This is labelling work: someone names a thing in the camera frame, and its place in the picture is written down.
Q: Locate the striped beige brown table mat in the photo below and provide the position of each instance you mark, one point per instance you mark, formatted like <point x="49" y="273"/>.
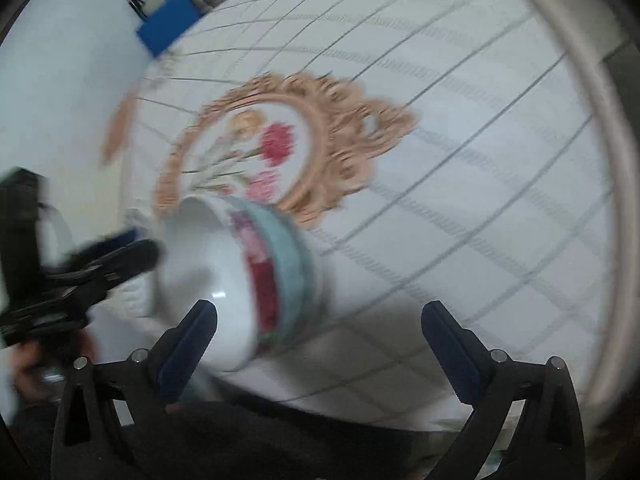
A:
<point x="117" y="131"/>

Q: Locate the plain white bowl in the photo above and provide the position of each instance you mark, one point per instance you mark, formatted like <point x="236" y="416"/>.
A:
<point x="205" y="259"/>

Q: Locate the blue folded mat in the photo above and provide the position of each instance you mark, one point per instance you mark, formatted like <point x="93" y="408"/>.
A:
<point x="164" y="26"/>

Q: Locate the diamond pattern floral tablecloth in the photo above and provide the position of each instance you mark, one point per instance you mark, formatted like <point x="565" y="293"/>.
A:
<point x="460" y="150"/>

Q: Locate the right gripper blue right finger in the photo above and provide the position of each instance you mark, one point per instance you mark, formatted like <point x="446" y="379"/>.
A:
<point x="458" y="351"/>

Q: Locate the light blue dark-rimmed bowl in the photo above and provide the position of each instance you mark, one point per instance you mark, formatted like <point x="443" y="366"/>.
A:
<point x="286" y="272"/>

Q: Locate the person's left hand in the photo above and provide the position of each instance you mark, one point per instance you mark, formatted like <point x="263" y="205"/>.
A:
<point x="29" y="374"/>

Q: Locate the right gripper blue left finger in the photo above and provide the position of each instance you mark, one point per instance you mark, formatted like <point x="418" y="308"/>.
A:
<point x="179" y="350"/>

